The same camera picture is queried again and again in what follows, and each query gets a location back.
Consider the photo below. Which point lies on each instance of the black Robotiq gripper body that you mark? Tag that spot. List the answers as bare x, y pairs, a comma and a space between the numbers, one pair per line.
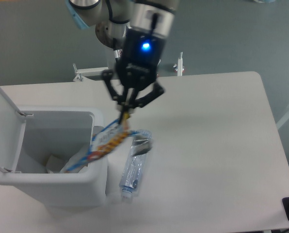
138, 64

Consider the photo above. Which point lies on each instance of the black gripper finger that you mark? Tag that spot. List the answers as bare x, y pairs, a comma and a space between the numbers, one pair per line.
124, 100
157, 90

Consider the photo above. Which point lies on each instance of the colourful raccoon snack bag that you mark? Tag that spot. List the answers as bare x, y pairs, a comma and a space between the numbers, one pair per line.
106, 141

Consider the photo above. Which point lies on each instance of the crushed clear plastic bottle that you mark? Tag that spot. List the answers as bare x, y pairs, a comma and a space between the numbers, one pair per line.
134, 167

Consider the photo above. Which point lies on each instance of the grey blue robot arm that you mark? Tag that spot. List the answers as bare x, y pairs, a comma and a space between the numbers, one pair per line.
139, 29

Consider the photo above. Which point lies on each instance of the white trash can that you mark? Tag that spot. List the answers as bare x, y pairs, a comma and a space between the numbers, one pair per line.
59, 131

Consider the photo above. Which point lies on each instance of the white trash can lid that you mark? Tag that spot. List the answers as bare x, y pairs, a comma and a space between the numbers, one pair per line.
12, 128

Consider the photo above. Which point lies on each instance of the white levelling foot bracket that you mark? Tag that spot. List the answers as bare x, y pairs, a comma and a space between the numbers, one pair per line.
179, 67

